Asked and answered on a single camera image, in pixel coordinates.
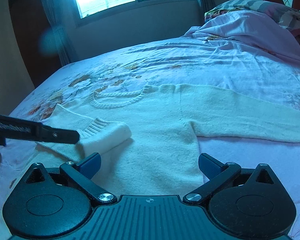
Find cream knit sweater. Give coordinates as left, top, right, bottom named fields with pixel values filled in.
left=43, top=84, right=300, bottom=195

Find dark wooden wardrobe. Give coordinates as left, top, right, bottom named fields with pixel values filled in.
left=8, top=0, right=61, bottom=88

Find left blue curtain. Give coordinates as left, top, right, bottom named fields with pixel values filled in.
left=41, top=0, right=77, bottom=66

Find floral pink bed sheet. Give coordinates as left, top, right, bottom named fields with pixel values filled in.
left=11, top=36, right=300, bottom=239

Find pink crumpled blanket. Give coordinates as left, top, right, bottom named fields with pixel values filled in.
left=185, top=10, right=300, bottom=68

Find striped floral pillow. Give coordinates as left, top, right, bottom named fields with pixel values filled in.
left=204, top=0, right=300, bottom=36

